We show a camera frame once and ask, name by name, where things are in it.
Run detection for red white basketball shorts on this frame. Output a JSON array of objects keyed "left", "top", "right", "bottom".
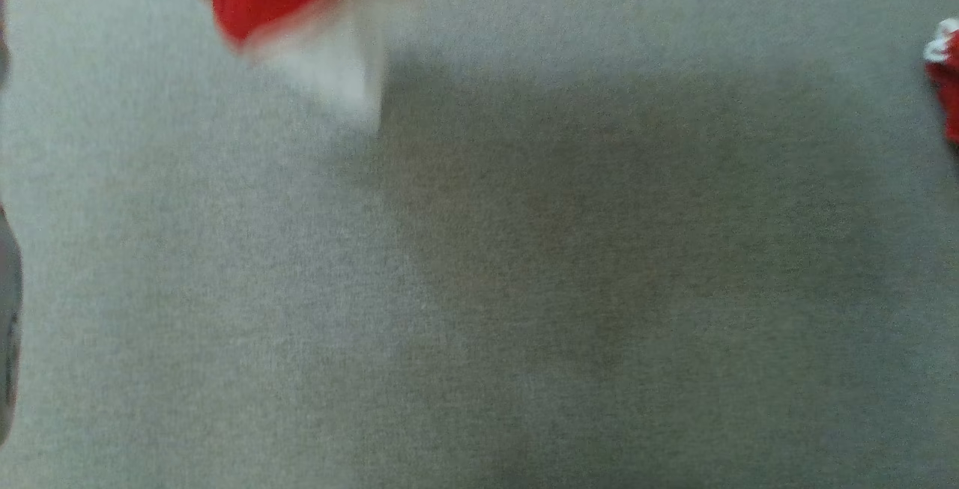
[{"left": 923, "top": 17, "right": 959, "bottom": 147}]

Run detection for large grey sofa seat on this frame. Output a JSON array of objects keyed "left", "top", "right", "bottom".
[{"left": 0, "top": 0, "right": 959, "bottom": 489}]

